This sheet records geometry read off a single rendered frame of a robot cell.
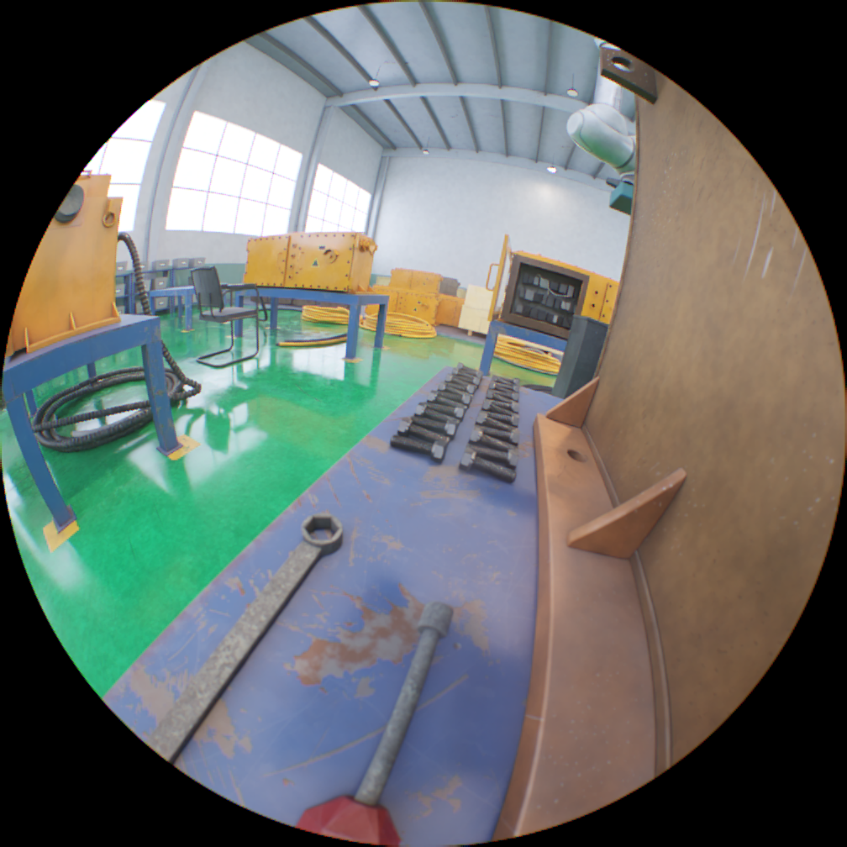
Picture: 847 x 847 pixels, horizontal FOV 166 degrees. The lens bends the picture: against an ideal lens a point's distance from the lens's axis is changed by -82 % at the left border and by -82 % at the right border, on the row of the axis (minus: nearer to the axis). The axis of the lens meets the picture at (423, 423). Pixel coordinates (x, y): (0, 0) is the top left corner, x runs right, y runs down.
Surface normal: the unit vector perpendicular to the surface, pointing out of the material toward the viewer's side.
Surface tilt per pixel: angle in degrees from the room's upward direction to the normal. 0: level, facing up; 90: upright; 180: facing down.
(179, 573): 0
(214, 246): 90
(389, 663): 0
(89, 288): 90
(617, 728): 0
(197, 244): 90
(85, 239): 90
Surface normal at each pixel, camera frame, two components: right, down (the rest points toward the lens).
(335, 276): -0.27, 0.39
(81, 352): 0.95, 0.26
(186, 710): 0.17, -0.88
